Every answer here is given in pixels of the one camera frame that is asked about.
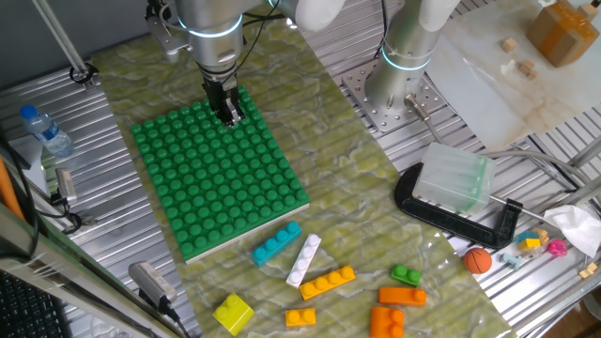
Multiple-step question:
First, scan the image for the black C-clamp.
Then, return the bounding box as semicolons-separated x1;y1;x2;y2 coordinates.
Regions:
393;161;550;250

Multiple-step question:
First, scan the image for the green studded baseplate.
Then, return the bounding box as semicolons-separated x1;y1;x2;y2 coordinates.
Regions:
130;86;311;264

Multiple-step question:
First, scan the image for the silver exterior camera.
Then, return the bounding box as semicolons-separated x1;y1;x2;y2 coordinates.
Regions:
128;260;179;309
54;167;79;204

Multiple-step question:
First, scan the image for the metal camera pole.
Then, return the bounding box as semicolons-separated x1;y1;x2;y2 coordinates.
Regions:
30;0;100;91

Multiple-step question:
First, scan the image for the aluminium frame rail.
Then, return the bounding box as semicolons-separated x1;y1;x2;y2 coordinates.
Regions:
0;201;189;338

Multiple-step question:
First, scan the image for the small toy basketball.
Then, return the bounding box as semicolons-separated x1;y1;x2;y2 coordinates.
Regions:
463;247;494;275

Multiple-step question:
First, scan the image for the yellow-orange two-stud block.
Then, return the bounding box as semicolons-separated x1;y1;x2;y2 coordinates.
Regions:
285;307;317;329

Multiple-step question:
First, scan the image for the black base cable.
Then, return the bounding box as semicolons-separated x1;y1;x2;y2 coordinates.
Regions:
373;0;391;60

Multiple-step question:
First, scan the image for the orange long sloped block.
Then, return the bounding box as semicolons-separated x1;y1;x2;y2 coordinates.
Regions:
378;285;428;309

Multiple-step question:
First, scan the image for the lime square block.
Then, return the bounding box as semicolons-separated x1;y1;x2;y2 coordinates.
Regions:
211;292;255;337

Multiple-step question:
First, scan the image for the black pole clamp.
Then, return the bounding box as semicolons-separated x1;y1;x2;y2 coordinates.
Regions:
69;63;100;86

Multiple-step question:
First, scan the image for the small pink toy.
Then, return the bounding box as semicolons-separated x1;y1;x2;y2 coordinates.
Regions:
547;238;569;258

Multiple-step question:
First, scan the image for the translucent plastic box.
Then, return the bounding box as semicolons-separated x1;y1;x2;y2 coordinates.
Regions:
411;141;498;217

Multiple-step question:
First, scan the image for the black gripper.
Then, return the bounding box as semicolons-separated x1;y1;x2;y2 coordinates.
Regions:
200;65;246;127

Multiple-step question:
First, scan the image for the black cable connector bundle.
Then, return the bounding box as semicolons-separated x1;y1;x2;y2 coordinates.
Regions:
144;0;173;23

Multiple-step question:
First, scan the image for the yellow-orange four-stud block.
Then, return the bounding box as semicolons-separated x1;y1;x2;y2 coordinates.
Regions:
299;265;357;301

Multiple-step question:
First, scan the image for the small wooden block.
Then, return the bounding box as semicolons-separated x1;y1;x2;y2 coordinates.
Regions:
578;261;599;281

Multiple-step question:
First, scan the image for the white crumpled tissue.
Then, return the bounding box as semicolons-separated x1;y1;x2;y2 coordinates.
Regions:
543;204;601;258

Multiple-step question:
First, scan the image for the green marble pattern mat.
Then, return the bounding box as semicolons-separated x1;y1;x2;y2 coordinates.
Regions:
91;8;517;338

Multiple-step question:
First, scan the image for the black keyboard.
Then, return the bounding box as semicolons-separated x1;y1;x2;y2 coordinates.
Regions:
0;270;72;338

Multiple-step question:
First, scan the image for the light blue toy piece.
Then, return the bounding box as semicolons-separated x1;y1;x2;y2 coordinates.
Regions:
498;252;523;271

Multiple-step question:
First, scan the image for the white four-stud block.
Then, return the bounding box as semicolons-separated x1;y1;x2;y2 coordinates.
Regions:
285;233;323;289

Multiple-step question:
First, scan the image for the white marble pattern mat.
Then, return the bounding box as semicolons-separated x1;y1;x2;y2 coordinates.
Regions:
424;0;601;152

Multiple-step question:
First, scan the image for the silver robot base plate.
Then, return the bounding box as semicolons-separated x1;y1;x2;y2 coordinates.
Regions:
341;58;450;134

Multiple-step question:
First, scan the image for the teal four-stud block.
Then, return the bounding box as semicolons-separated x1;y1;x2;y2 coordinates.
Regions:
251;220;303;268

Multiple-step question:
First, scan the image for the green two-stud block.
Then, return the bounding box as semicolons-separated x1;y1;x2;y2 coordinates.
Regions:
390;263;423;288

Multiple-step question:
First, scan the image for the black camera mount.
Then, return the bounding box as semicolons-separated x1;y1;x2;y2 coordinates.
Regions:
138;288;192;338

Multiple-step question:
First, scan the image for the clear water bottle blue cap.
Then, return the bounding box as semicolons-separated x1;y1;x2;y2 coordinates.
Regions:
19;103;75;159

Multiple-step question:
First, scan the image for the grey base cable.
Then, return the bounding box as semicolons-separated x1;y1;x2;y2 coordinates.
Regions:
403;93;593;189

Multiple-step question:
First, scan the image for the orange square block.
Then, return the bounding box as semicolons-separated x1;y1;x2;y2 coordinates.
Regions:
369;305;406;338

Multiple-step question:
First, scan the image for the cardboard box orange tape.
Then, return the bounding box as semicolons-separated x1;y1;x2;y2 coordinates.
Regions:
525;0;601;69

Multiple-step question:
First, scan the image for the metal camera bracket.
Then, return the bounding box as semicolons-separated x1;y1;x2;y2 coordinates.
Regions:
49;194;98;235

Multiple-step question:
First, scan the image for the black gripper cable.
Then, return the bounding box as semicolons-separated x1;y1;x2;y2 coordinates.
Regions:
241;9;290;24
232;0;283;88

